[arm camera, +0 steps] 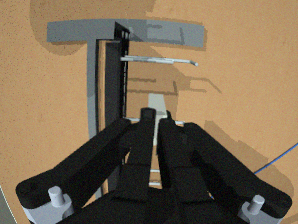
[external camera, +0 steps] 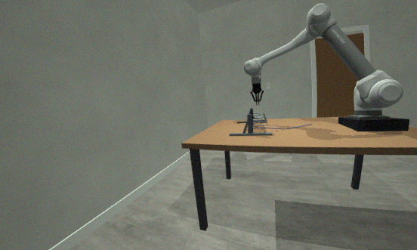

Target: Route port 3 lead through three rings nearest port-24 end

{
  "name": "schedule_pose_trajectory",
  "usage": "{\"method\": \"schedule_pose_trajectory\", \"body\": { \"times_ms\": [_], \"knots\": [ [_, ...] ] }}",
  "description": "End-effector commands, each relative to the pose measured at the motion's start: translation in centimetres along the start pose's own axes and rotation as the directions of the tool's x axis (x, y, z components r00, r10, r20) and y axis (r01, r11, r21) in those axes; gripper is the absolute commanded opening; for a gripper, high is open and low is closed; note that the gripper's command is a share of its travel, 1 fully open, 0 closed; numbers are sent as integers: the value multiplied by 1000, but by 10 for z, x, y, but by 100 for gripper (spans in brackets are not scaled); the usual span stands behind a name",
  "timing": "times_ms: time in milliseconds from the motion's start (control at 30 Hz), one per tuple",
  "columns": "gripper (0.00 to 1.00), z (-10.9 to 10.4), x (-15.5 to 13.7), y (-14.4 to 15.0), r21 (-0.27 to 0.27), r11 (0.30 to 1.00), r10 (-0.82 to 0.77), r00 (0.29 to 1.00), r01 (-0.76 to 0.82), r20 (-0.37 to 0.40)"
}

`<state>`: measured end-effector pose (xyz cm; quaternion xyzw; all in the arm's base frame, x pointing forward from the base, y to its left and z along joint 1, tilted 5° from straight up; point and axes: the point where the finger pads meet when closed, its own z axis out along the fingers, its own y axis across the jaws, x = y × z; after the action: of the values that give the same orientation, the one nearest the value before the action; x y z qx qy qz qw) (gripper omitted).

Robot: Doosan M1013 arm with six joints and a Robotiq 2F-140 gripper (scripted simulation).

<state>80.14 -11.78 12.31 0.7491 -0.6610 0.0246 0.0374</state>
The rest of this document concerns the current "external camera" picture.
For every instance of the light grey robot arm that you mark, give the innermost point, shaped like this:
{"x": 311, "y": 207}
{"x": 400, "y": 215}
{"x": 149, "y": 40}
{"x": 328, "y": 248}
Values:
{"x": 378, "y": 90}

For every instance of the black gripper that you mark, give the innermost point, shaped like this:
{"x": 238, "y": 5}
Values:
{"x": 256, "y": 88}

